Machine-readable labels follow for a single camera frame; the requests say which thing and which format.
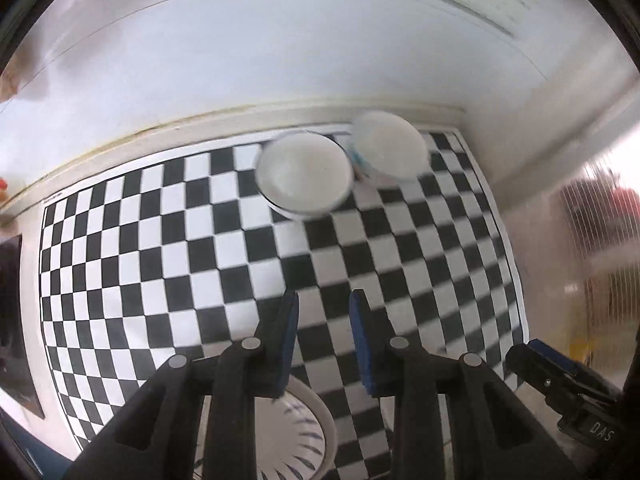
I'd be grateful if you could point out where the white bowl dark rim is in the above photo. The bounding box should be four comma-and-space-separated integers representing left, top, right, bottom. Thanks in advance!
256, 130, 354, 221

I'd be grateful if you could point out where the black glass cooktop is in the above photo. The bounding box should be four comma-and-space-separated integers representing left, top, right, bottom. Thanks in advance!
0, 234, 46, 418

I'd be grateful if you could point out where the black white checkered cloth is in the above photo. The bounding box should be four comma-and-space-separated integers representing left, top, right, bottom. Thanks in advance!
39, 130, 526, 480

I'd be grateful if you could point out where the blurred yellow object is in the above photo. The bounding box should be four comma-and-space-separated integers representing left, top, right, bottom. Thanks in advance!
567, 337, 601, 361

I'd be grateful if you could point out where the frosted glass sliding door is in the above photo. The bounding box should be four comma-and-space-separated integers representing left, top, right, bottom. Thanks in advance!
495, 80, 640, 461

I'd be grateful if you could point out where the small plain white bowl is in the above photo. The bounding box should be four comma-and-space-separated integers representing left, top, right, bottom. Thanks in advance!
255, 132, 353, 213

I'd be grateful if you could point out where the white bowl blue pattern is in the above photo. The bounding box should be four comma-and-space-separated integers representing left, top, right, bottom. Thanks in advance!
348, 110, 430, 183

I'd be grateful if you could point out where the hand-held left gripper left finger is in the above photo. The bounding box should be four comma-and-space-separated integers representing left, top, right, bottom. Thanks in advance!
65, 289, 301, 480

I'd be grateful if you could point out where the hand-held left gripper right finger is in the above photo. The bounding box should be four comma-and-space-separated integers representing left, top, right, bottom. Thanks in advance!
348, 289, 583, 480

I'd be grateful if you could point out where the white plate black striped rim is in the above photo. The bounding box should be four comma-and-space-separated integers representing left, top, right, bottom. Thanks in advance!
252, 375, 338, 480

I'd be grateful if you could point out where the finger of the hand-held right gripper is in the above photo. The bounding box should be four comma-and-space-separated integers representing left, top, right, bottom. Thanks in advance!
527, 338, 612, 397
505, 344, 576, 407

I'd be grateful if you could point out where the white wall power outlet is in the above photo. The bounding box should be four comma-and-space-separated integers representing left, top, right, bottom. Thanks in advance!
482, 0, 532, 37

